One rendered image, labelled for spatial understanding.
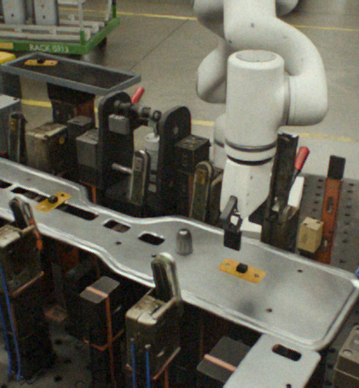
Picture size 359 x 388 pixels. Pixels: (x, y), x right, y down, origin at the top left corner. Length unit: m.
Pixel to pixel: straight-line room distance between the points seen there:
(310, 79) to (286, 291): 0.37
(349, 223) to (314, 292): 0.80
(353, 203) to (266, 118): 1.09
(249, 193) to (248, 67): 0.21
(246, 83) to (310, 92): 0.10
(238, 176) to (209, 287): 0.23
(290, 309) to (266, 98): 0.36
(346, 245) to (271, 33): 0.90
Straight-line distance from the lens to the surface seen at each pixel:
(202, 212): 1.29
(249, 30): 1.03
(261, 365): 0.96
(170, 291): 0.99
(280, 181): 1.18
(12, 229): 1.21
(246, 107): 0.93
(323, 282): 1.13
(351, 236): 1.82
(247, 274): 1.12
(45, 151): 1.50
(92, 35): 5.39
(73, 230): 1.26
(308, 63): 0.98
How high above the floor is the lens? 1.68
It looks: 30 degrees down
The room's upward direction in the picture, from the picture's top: straight up
